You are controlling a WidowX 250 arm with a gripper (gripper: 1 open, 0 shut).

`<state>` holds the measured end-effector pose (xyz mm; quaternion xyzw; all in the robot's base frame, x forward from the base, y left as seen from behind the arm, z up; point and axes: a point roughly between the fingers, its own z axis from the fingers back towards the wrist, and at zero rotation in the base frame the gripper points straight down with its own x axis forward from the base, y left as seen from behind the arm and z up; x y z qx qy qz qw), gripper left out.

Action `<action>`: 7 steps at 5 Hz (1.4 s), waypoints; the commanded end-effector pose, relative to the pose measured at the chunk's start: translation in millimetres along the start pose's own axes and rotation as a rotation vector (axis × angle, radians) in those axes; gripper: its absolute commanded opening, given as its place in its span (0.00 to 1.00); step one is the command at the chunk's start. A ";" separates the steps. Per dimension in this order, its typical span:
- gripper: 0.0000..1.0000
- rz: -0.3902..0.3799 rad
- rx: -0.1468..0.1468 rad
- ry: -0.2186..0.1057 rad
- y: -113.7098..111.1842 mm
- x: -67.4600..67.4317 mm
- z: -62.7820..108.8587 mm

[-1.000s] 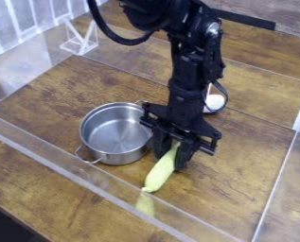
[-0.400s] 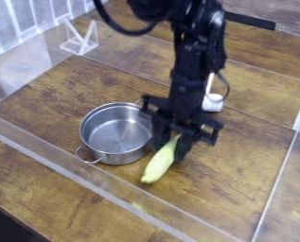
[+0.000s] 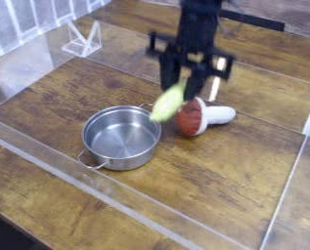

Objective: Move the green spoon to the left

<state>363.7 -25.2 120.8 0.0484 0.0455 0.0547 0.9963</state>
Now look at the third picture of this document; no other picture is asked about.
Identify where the black strip on table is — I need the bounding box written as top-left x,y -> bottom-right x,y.
218,10 -> 285,33

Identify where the stainless steel pot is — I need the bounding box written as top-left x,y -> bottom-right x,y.
78,104 -> 161,171

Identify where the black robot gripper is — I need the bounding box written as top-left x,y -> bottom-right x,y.
147,13 -> 235,101

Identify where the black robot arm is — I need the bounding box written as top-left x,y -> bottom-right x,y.
147,0 -> 235,101

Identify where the red toy mushroom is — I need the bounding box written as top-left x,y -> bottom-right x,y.
176,98 -> 235,137

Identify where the clear acrylic front barrier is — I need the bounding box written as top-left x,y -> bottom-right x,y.
0,122 -> 250,250

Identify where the clear acrylic triangular stand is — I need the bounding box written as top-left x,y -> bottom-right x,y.
62,21 -> 103,58

